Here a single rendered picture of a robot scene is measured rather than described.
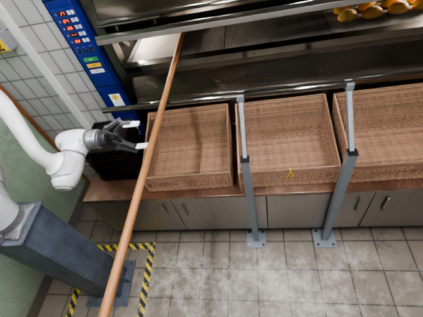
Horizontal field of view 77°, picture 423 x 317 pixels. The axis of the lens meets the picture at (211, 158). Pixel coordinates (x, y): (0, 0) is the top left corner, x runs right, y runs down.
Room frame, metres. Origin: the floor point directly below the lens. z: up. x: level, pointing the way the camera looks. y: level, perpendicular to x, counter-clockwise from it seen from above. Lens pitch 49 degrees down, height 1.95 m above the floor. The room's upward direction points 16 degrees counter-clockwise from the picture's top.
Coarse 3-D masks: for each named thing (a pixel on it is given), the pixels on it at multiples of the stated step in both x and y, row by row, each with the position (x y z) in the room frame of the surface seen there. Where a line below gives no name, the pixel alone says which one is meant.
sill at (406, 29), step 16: (352, 32) 1.23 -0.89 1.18; (368, 32) 1.19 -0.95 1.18; (384, 32) 1.16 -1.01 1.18; (400, 32) 1.14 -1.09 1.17; (416, 32) 1.11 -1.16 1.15; (240, 48) 1.39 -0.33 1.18; (256, 48) 1.35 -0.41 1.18; (272, 48) 1.31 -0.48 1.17; (288, 48) 1.29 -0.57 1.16; (304, 48) 1.27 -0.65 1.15; (128, 64) 1.59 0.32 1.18; (144, 64) 1.53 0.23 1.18; (160, 64) 1.50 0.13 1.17; (192, 64) 1.44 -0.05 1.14
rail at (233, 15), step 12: (312, 0) 1.14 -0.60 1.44; (324, 0) 1.12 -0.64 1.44; (336, 0) 1.10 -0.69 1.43; (240, 12) 1.22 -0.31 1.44; (252, 12) 1.20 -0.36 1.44; (264, 12) 1.19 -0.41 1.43; (168, 24) 1.32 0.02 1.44; (180, 24) 1.30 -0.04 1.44; (192, 24) 1.28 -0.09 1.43; (96, 36) 1.42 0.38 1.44; (108, 36) 1.40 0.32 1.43
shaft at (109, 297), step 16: (176, 48) 1.55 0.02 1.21; (176, 64) 1.40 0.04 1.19; (160, 112) 1.01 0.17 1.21; (144, 160) 0.74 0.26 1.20; (144, 176) 0.67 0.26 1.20; (128, 224) 0.48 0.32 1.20; (128, 240) 0.43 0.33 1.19; (112, 272) 0.33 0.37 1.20; (112, 288) 0.29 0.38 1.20; (112, 304) 0.25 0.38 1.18
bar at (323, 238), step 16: (352, 80) 0.88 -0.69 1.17; (208, 96) 1.06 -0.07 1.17; (224, 96) 1.03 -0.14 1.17; (240, 96) 1.00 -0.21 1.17; (256, 96) 0.98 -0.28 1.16; (112, 112) 1.19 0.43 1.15; (240, 112) 0.97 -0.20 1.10; (240, 128) 0.91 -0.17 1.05; (352, 128) 0.74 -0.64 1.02; (352, 144) 0.70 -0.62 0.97; (240, 160) 0.80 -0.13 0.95; (352, 160) 0.65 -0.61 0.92; (336, 192) 0.66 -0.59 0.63; (336, 208) 0.65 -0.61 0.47; (256, 224) 0.78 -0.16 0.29; (256, 240) 0.79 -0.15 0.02; (320, 240) 0.66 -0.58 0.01
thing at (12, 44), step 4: (4, 28) 1.71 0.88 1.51; (0, 32) 1.67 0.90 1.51; (4, 32) 1.69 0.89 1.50; (0, 36) 1.65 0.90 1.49; (4, 36) 1.68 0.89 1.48; (8, 36) 1.70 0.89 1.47; (0, 40) 1.65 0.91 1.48; (4, 40) 1.66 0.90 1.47; (8, 40) 1.68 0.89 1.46; (12, 40) 1.70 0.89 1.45; (0, 44) 1.65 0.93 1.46; (4, 44) 1.65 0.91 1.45; (8, 44) 1.66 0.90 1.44; (12, 44) 1.68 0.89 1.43; (16, 44) 1.71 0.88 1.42; (0, 48) 1.66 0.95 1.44; (4, 48) 1.65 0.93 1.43; (8, 48) 1.65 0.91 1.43; (12, 48) 1.66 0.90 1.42; (0, 52) 1.67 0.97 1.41
